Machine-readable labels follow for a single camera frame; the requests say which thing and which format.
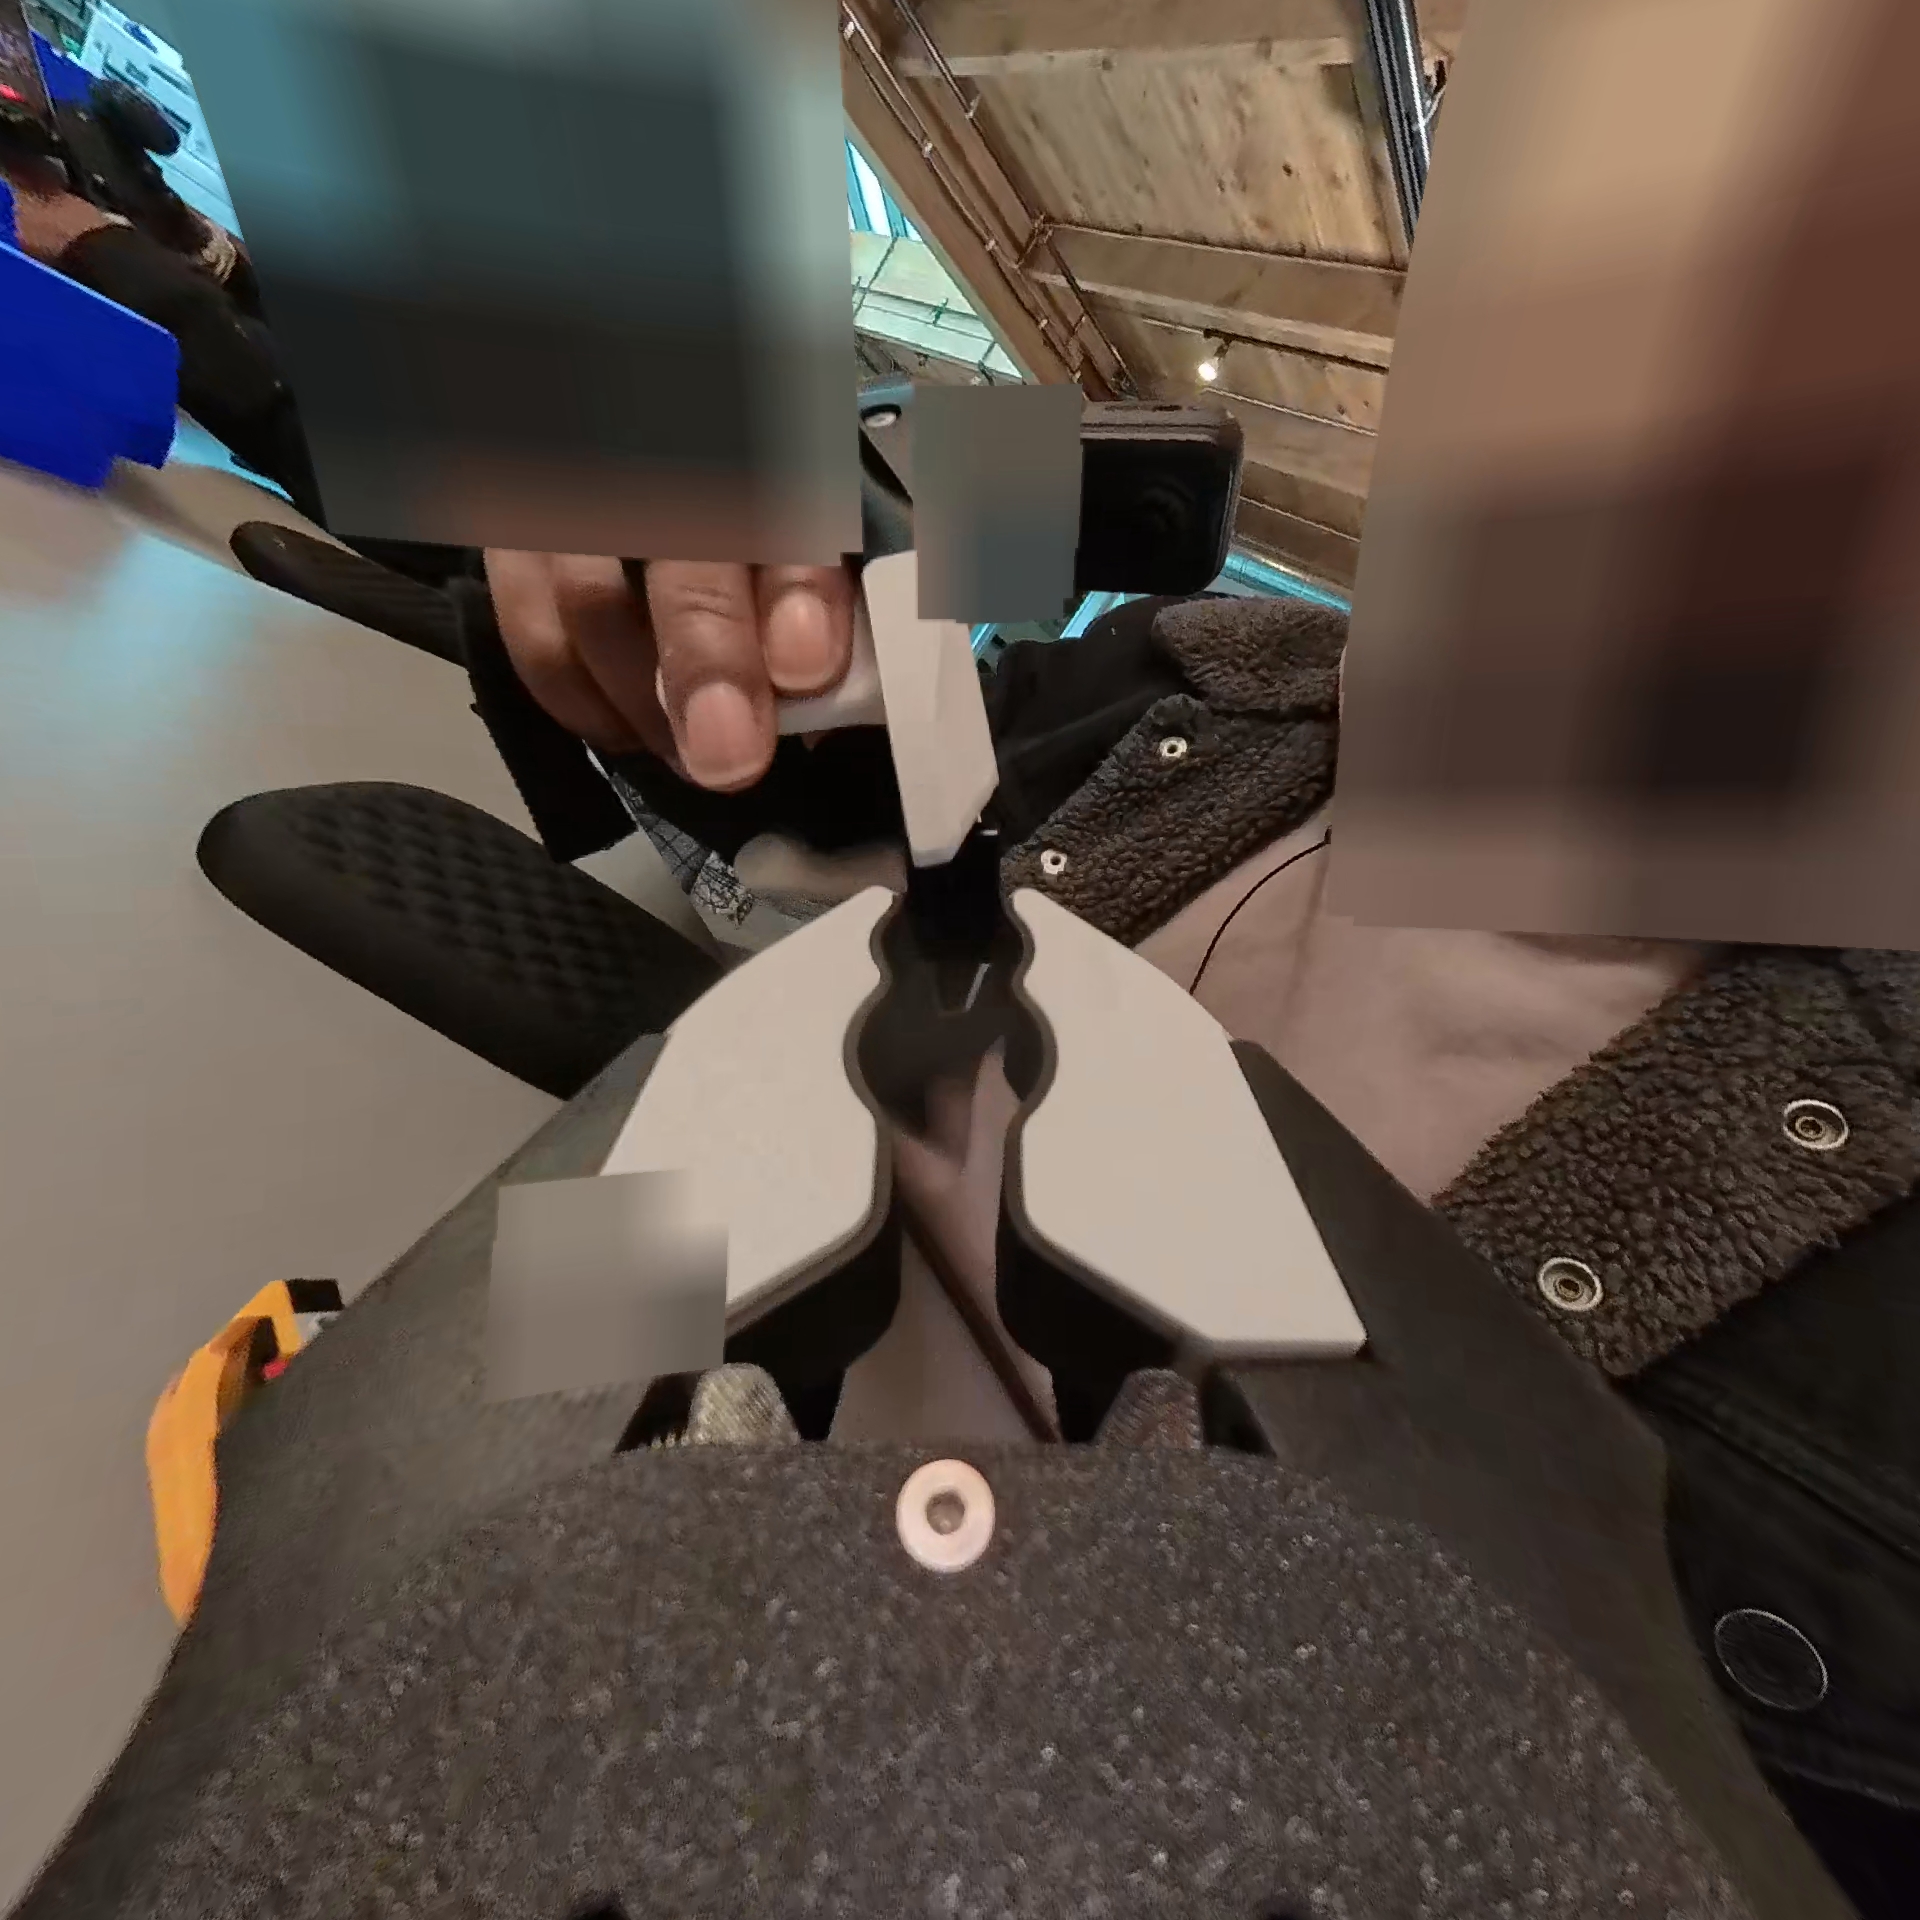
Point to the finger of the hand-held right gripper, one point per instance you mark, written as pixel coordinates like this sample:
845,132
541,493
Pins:
932,706

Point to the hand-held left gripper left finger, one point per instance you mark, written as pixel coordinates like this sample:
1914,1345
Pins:
765,1127

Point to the dark fleece jacket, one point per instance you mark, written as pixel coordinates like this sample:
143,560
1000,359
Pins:
1742,1201

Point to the orange red grey lego assembly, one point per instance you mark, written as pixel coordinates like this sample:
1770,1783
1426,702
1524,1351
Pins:
210,1426

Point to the plaid cloth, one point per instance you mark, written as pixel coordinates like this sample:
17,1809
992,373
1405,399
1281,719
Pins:
707,855

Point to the blue plastic bin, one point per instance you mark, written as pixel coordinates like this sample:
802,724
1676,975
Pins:
68,376

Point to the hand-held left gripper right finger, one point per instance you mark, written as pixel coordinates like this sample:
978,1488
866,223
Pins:
1186,1186

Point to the beige garment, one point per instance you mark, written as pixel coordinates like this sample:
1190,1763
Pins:
1411,1021

